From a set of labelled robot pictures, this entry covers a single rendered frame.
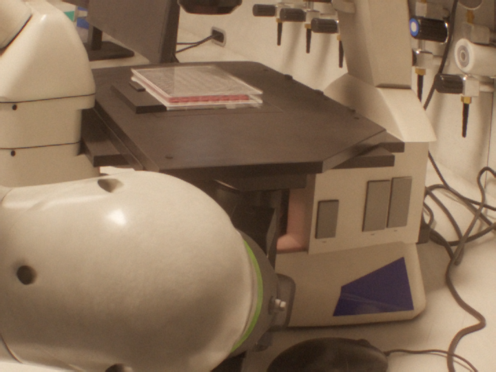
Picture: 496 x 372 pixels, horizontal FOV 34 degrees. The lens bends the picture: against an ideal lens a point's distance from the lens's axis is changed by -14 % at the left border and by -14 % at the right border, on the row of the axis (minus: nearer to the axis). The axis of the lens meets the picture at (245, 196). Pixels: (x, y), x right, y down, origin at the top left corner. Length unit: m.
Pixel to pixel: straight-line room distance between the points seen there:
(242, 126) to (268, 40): 1.37
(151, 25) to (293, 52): 0.83
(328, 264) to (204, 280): 0.45
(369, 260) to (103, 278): 0.50
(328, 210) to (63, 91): 0.28
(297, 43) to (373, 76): 1.04
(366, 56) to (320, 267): 0.22
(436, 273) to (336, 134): 0.34
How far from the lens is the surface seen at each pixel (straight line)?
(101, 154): 0.70
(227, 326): 0.41
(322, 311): 0.83
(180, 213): 0.40
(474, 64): 1.24
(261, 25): 2.11
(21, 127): 0.71
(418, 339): 0.84
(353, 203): 0.84
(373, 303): 0.85
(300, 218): 0.84
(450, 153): 1.42
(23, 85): 0.71
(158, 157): 0.62
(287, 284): 0.67
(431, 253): 1.06
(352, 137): 0.71
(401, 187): 0.86
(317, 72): 1.84
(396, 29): 0.89
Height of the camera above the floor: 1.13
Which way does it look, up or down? 19 degrees down
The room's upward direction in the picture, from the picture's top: 4 degrees clockwise
